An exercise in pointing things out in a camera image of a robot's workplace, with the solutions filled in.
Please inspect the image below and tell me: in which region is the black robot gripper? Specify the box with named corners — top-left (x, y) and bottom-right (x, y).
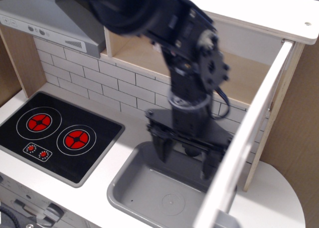
top-left (146, 94), bottom-right (232, 180)

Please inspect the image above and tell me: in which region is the white toy microwave door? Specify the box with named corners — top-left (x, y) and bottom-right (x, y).
top-left (192, 39), bottom-right (295, 228)

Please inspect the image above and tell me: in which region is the grey microwave door handle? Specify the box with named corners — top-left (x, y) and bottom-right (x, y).
top-left (214, 211), bottom-right (241, 228)

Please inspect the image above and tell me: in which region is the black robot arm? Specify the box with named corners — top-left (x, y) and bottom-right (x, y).
top-left (84, 0), bottom-right (232, 179)

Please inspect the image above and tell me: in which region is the wooden toy microwave cabinet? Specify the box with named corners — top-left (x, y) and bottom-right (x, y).
top-left (99, 0), bottom-right (319, 192)

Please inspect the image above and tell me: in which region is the dark grey toy faucet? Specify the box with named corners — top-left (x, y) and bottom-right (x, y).
top-left (182, 144), bottom-right (207, 157)

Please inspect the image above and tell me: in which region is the grey toy sink basin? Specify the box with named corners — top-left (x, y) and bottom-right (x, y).
top-left (107, 142), bottom-right (212, 228)

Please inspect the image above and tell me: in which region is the black toy stovetop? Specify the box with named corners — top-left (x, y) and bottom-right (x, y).
top-left (0, 92), bottom-right (125, 188)

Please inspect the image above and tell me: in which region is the grey toy oven front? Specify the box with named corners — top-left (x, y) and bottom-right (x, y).
top-left (0, 173), bottom-right (98, 228)

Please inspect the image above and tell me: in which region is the grey toy range hood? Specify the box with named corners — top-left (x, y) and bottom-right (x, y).
top-left (0, 0), bottom-right (106, 58)

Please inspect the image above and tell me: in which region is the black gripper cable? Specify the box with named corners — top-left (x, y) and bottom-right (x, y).
top-left (210, 87), bottom-right (231, 121)

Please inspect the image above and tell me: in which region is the grey oven door handle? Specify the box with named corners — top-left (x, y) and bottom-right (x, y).
top-left (11, 199), bottom-right (64, 228)

